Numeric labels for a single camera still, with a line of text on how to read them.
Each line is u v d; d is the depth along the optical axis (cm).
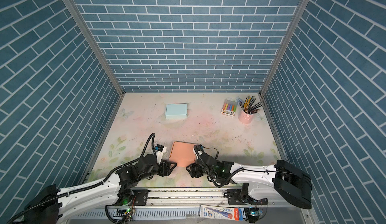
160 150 74
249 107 99
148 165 62
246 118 97
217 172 62
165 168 71
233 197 74
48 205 42
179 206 72
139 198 74
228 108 111
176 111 105
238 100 115
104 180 54
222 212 69
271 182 45
